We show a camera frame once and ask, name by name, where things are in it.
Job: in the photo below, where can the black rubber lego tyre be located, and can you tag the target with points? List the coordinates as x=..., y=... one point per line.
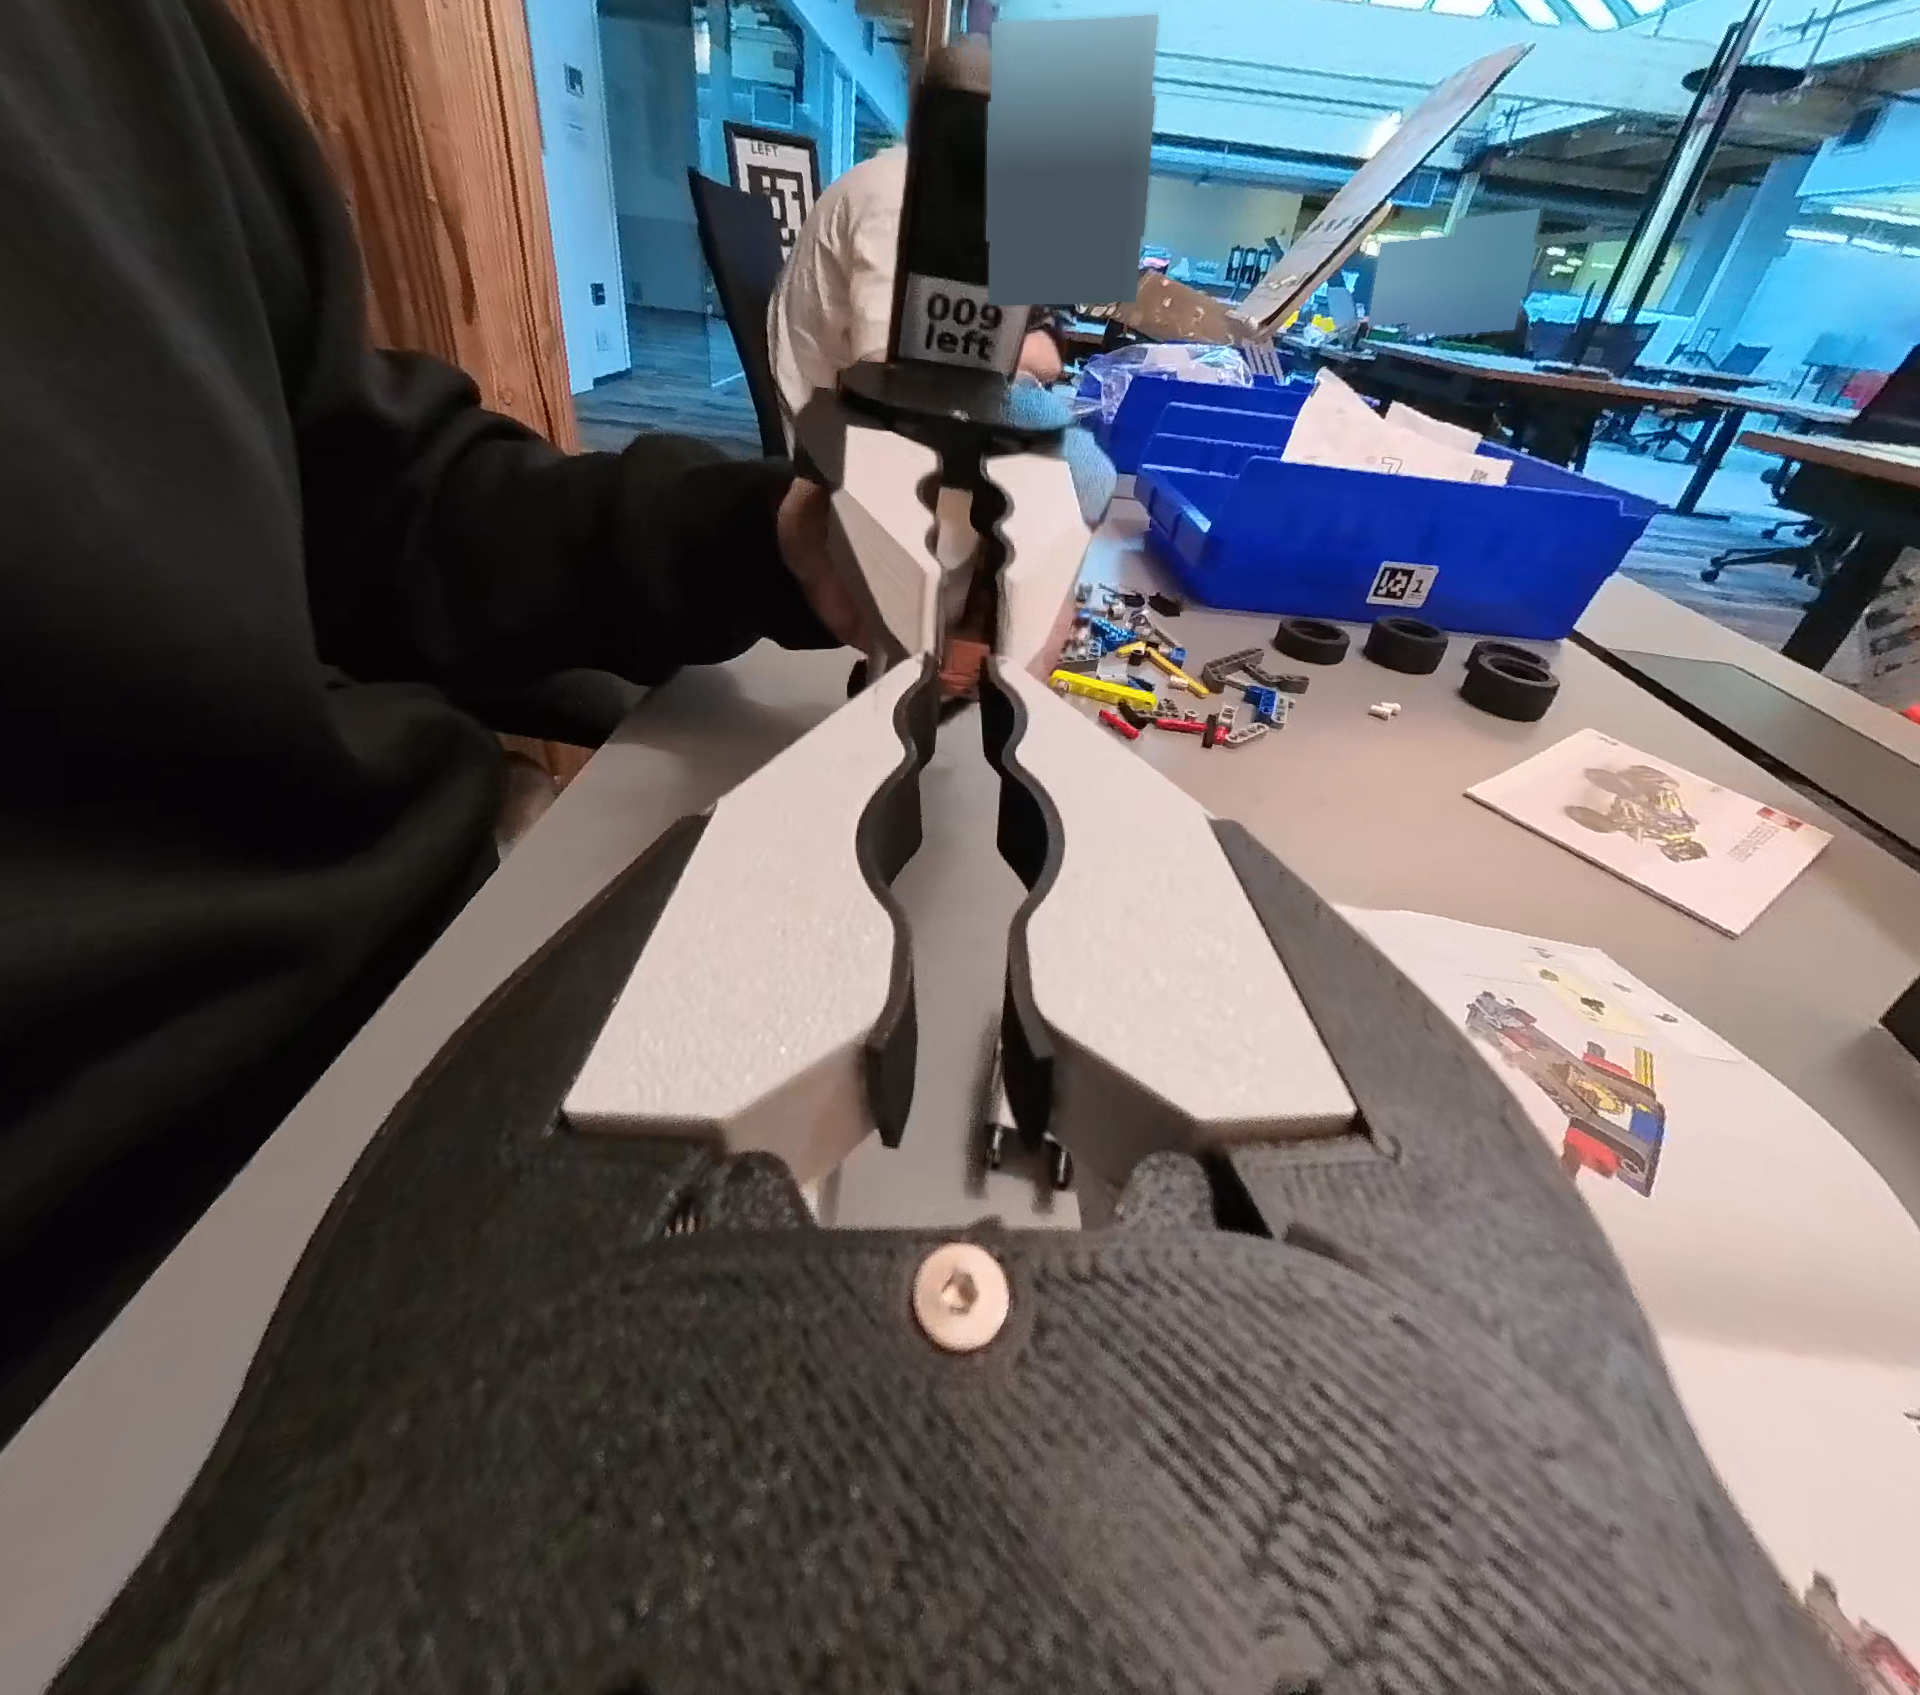
x=1311, y=640
x=1407, y=646
x=1505, y=648
x=1511, y=688

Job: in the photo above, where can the person's black sweater torso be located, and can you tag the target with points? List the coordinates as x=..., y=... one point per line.
x=151, y=526

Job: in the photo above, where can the black framed marker sign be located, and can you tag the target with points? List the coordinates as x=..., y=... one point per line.
x=773, y=188

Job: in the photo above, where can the pile of lego pieces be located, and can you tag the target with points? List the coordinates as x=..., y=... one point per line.
x=1154, y=682

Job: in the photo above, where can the dark lego set box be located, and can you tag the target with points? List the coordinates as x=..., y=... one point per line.
x=1902, y=1020

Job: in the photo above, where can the open instruction booklet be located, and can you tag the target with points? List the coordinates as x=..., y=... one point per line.
x=1771, y=1200

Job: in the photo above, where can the background office desk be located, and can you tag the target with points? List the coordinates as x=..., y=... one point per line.
x=1575, y=374

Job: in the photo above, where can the thin closed instruction booklet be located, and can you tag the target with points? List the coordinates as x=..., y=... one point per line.
x=1643, y=826

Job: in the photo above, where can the person's left forearm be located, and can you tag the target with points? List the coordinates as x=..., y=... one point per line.
x=601, y=556

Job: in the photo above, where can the black floor lamp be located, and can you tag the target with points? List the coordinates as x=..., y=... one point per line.
x=1694, y=150

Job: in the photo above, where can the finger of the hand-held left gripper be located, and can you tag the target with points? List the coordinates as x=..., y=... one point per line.
x=1042, y=540
x=884, y=540

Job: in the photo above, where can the person's left hand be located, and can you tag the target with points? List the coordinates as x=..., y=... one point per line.
x=811, y=556

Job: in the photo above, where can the white paper bag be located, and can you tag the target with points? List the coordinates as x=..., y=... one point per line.
x=1342, y=428
x=1454, y=450

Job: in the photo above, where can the wooden board stand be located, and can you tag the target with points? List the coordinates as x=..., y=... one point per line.
x=1380, y=180

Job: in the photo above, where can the wooden pillar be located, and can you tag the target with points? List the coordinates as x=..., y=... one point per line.
x=360, y=74

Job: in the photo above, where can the small brown lego piece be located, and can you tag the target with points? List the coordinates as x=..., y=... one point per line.
x=961, y=668

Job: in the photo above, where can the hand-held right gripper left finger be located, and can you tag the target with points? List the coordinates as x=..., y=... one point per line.
x=734, y=960

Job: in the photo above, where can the black office chair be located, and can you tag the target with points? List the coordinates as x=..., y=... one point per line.
x=734, y=270

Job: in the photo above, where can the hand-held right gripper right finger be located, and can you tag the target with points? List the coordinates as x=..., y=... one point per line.
x=1185, y=976

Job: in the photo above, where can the clear plastic bag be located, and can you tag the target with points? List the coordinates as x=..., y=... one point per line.
x=1163, y=364

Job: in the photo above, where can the blue plastic storage bin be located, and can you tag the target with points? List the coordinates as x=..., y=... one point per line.
x=1185, y=420
x=1394, y=540

